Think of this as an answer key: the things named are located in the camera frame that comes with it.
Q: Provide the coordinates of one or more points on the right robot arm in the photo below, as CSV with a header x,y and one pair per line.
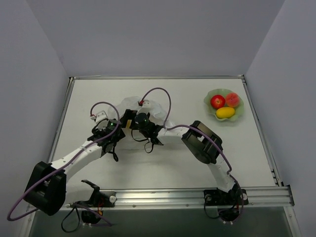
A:
x,y
202,142

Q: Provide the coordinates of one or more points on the orange fake peach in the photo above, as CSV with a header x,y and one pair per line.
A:
x,y
232,100

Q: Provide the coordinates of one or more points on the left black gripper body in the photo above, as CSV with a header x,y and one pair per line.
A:
x,y
97,134

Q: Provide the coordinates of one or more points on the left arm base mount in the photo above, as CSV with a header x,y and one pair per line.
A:
x,y
99,200

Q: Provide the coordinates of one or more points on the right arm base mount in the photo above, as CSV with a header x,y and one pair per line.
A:
x,y
229,204

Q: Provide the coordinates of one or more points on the white plastic bag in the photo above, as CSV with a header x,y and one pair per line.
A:
x,y
134,139

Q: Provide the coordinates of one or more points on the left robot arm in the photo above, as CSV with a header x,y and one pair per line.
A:
x,y
47,187

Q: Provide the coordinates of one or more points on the yellow fake mango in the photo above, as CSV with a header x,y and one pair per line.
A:
x,y
225,112

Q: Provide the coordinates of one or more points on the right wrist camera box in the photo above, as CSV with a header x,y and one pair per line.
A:
x,y
145,104

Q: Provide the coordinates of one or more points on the red fake apple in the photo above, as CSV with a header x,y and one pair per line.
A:
x,y
217,101

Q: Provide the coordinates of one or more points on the green wavy glass bowl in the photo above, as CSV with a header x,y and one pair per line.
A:
x,y
221,91

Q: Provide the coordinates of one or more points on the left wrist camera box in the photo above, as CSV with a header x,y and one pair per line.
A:
x,y
98,117

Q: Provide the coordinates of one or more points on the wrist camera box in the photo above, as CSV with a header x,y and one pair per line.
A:
x,y
145,104
98,117

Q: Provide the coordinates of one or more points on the aluminium front rail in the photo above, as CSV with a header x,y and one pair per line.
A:
x,y
147,199

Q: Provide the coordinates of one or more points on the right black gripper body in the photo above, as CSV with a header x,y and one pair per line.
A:
x,y
134,122

